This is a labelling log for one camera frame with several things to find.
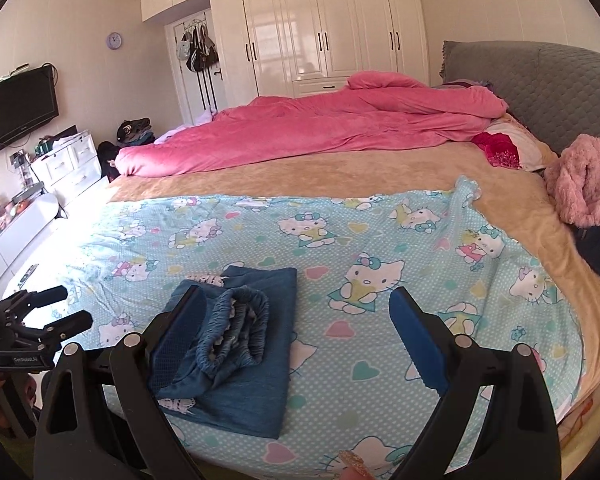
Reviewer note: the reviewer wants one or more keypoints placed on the Hello Kitty bed sheet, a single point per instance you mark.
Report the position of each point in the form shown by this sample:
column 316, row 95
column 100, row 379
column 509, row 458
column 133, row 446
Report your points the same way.
column 110, row 264

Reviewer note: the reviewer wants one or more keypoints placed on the white curved tv stand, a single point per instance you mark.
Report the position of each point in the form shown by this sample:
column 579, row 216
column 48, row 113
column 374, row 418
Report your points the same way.
column 17, row 239

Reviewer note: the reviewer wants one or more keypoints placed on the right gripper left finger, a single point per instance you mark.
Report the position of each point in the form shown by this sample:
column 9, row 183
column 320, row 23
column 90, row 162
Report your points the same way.
column 101, row 418

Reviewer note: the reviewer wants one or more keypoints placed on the white glossy wardrobe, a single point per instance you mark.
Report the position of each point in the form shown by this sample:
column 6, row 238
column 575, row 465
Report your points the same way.
column 305, row 47

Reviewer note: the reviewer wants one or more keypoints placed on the black wall television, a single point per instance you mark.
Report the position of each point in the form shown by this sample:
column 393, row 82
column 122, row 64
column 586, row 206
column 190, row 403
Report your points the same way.
column 27, row 101

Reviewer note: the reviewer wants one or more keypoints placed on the right hand with painted nails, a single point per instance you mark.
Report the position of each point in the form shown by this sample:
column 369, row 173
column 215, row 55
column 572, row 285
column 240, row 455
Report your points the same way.
column 354, row 467

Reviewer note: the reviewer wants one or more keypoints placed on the pink fuzzy garment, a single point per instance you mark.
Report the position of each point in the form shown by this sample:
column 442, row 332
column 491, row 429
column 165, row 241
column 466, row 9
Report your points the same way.
column 573, row 182

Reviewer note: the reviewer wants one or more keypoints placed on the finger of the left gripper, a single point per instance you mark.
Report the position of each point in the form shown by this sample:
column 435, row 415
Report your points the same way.
column 51, row 336
column 17, row 307

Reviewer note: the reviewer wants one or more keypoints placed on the hanging bags on door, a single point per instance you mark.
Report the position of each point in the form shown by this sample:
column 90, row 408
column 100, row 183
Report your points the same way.
column 198, row 51

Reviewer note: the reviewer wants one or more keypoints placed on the white drawer chest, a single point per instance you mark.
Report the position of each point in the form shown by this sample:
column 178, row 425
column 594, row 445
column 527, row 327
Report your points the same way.
column 70, row 168

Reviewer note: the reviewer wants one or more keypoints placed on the blue denim pants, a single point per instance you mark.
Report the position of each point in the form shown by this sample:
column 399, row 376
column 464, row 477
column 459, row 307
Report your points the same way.
column 230, row 368

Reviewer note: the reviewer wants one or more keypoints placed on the purple wall clock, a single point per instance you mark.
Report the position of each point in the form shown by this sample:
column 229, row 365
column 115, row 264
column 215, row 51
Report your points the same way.
column 114, row 41

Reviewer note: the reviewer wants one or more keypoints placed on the tan plush blanket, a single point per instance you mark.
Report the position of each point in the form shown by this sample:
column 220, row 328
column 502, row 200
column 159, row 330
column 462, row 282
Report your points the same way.
column 380, row 169

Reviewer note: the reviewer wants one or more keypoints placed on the dark clothes pile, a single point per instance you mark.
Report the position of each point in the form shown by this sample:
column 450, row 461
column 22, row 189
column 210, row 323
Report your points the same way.
column 131, row 133

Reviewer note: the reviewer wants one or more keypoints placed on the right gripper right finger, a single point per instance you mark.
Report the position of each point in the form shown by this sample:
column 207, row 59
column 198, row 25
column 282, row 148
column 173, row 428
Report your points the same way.
column 518, row 438

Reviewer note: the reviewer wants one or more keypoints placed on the grey quilted headboard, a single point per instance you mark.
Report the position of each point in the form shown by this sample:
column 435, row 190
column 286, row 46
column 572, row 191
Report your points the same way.
column 552, row 89

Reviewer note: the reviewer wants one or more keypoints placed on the red patterned pillow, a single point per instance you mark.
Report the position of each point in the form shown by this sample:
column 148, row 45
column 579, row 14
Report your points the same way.
column 508, row 144

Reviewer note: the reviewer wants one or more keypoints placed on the pink duvet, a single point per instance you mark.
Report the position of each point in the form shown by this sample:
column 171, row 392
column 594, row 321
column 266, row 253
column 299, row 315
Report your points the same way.
column 374, row 111

